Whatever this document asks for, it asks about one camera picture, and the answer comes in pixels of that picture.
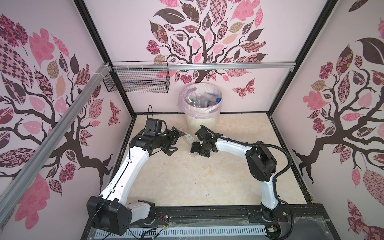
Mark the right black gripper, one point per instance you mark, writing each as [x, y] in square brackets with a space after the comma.
[195, 148]

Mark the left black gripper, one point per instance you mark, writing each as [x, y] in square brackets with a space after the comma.
[174, 137]

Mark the blue label blue cap bottle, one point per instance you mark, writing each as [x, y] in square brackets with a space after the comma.
[193, 155]

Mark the green label clear bottle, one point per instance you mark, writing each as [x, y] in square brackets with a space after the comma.
[192, 100]
[186, 136]

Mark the Fiji red flower bottle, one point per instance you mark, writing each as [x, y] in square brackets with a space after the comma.
[214, 99]

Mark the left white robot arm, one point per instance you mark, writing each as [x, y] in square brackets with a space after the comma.
[117, 191]

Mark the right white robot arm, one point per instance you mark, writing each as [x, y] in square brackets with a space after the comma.
[262, 164]

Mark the white ribbed trash bin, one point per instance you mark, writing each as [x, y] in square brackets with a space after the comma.
[194, 124]

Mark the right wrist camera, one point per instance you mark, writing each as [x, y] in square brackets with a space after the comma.
[203, 134]

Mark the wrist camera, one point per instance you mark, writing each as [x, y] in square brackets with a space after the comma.
[153, 128]
[203, 134]

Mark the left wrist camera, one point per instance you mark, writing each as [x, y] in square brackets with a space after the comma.
[153, 128]

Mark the black wire mesh basket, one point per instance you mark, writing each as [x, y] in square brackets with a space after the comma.
[138, 77]

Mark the back aluminium frame rail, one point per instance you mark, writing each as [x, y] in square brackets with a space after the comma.
[220, 66]

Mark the white slotted cable duct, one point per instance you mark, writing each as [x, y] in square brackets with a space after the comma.
[181, 232]

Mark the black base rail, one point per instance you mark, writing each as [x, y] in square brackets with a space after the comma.
[210, 214]

